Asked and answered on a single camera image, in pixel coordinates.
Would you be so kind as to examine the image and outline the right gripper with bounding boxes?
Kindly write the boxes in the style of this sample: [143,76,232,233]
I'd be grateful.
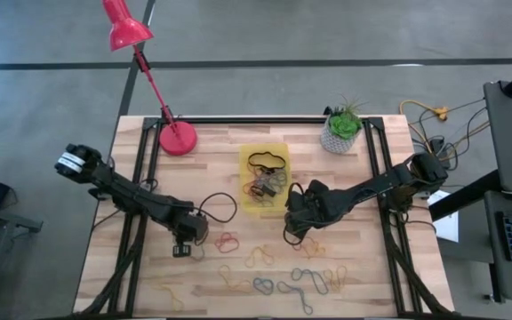
[284,179,335,244]

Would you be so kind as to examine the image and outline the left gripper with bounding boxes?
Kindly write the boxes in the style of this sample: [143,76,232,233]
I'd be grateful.
[169,208,210,259]

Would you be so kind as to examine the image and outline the long teal rubber band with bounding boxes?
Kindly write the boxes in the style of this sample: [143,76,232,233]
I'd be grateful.
[191,239,207,262]

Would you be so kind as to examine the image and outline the yellow rubber band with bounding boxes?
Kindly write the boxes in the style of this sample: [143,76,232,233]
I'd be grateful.
[324,265,352,293]
[244,244,276,269]
[302,237,327,260]
[218,264,253,293]
[153,284,185,312]

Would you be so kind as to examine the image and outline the large black rubber band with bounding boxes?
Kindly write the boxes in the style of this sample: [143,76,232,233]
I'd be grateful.
[247,151,287,172]

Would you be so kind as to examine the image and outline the yellow plastic bin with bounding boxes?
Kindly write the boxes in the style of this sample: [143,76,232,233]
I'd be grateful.
[237,141,292,213]

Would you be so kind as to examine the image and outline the white potted succulent plant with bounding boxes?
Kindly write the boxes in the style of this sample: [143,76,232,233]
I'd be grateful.
[319,95,369,156]

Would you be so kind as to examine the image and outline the white paper sheet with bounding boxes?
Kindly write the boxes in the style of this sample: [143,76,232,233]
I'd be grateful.
[427,189,460,244]

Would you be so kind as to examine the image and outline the black power adapter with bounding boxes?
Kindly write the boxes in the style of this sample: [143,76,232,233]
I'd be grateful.
[428,137,452,170]

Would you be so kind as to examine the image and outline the black diagonal beam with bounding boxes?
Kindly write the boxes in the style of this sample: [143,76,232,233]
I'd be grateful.
[428,168,504,222]

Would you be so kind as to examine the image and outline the red desk lamp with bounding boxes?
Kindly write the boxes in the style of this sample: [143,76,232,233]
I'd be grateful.
[101,0,198,156]

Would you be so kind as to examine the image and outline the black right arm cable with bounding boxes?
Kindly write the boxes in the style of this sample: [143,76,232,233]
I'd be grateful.
[282,180,305,247]

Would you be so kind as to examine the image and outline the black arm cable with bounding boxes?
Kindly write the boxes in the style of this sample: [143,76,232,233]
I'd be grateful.
[282,180,305,247]
[195,191,239,224]

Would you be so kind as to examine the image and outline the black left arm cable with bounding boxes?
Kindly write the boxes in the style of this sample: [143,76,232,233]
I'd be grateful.
[195,191,239,224]

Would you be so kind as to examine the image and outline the yellow floor cable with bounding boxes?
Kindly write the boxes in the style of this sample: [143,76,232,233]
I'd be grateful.
[398,99,449,122]

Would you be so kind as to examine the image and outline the black floor cables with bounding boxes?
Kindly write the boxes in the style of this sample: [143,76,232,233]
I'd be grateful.
[409,95,492,164]

